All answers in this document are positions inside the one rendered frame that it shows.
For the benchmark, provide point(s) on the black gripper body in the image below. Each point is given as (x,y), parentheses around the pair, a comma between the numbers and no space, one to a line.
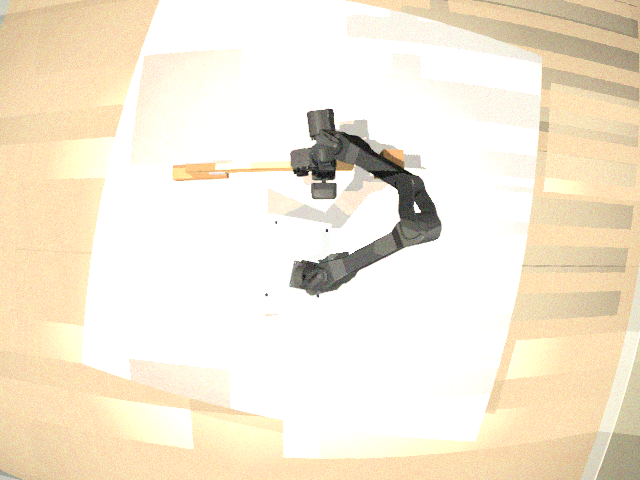
(323,190)

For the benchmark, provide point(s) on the long tan wooden rail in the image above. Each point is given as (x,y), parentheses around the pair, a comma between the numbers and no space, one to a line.
(257,166)

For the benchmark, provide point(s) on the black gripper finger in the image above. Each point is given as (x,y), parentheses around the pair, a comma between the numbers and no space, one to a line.
(314,176)

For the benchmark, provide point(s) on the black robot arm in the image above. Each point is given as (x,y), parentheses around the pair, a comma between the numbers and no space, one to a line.
(412,229)

